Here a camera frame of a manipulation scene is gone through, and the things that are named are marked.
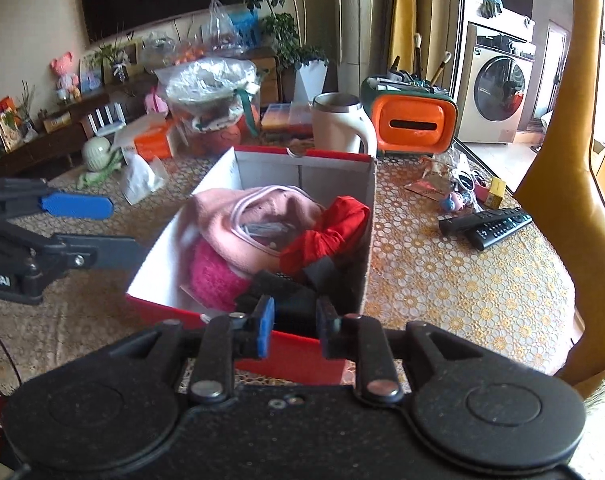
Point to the yellow chair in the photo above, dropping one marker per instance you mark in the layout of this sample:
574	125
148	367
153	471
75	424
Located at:
561	193

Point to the fruit bowl with plastic wrap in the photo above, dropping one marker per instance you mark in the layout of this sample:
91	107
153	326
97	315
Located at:
214	102

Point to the small yellow box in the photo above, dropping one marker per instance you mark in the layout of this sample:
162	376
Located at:
495	193

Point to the potted green plant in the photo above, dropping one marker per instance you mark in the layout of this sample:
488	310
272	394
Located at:
286	27

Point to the white napkin pack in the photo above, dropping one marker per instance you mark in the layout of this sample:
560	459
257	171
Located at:
141	178

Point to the orange green tissue holder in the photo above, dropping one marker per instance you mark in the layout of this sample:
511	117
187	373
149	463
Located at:
408	118

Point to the colourful plastic organizer box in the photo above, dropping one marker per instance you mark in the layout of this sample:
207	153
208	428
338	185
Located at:
292	118

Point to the washing machine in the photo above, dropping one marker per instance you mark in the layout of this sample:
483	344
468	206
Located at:
498	60

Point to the orange tissue box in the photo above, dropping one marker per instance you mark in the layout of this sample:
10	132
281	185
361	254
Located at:
150	136

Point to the black remote control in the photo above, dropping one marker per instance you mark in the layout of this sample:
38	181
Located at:
491	233
469	221

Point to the pink plush doll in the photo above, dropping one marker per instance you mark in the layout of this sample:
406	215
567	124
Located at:
67	84

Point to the wooden tv cabinet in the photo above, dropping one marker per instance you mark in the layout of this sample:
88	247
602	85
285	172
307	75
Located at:
68	140

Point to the shiny snack wrapper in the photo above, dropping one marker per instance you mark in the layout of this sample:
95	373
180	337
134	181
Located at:
431	185

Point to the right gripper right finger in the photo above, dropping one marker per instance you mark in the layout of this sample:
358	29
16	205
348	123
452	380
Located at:
361	340

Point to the green edged cloth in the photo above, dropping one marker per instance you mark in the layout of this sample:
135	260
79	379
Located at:
89	179

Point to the cream kettle mug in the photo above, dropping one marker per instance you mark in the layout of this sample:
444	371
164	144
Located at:
340	124

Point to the green ceramic jar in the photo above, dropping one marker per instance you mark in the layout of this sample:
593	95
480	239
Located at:
95	153

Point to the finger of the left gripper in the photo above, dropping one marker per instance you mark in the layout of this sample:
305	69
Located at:
92	252
57	204

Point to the pink plush owl toy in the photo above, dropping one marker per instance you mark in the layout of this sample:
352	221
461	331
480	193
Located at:
212	282

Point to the pink knit hat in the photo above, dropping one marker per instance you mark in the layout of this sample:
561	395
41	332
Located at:
218	214

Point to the pink toy backpack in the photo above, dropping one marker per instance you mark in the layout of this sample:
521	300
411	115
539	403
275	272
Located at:
154	104

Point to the yellow curtain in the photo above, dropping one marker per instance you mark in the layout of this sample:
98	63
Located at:
401	34

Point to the small blue pink toy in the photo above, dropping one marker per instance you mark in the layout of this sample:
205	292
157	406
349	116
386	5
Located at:
452	202

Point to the framed picture with plant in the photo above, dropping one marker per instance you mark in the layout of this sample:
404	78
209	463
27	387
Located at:
117	56

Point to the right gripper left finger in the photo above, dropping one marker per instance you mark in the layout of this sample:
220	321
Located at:
226	340

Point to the red cloth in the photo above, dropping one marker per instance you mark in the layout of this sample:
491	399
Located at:
338	231

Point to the white router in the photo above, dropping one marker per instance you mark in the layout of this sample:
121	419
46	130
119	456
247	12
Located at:
106	120

